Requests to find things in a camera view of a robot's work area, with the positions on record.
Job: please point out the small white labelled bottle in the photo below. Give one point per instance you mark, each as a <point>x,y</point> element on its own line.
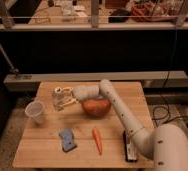
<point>57,98</point>

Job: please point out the grey metal beam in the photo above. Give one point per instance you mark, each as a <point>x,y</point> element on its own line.
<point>150,79</point>

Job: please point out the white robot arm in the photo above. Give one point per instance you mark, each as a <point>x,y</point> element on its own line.
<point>167,145</point>

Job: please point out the diagonal metal strut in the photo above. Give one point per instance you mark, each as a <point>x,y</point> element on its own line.
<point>13,69</point>

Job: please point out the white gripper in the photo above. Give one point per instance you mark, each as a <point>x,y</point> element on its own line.
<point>81,93</point>

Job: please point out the clear plastic cup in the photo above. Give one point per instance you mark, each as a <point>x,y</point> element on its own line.
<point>35,111</point>

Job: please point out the blue sponge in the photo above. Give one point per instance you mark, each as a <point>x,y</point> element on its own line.
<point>67,140</point>

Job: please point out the orange carrot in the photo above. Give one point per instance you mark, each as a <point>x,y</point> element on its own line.
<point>97,138</point>

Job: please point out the orange bowl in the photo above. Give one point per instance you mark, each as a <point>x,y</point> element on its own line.
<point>96,107</point>

